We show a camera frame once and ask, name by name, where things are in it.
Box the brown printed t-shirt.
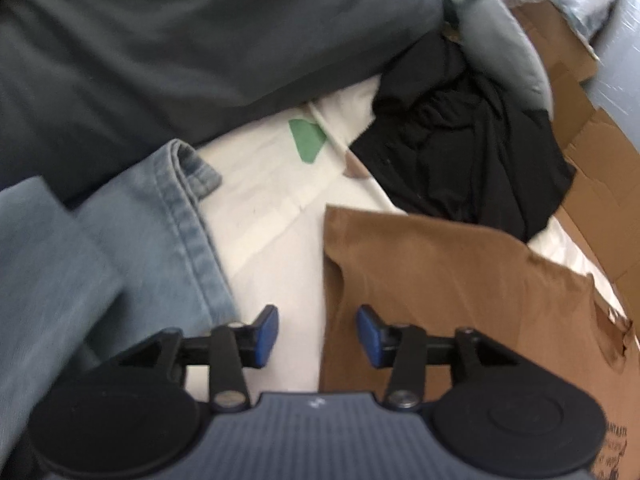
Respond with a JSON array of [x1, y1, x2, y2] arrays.
[[319, 207, 639, 479]]

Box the black clothes pile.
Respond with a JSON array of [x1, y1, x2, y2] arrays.
[[350, 32, 576, 242]]

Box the cream bear print duvet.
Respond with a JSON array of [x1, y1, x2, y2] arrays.
[[201, 78, 627, 394]]

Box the grey garment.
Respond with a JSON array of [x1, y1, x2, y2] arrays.
[[1, 140, 236, 456]]

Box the brown cardboard sheet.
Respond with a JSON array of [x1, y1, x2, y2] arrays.
[[512, 0, 640, 321]]

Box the dark grey pillow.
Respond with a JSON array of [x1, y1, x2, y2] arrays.
[[1, 0, 442, 200]]

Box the grey neck pillow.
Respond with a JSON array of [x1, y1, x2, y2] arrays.
[[442, 0, 553, 115]]

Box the grey cabinet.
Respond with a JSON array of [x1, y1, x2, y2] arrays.
[[584, 0, 640, 148]]

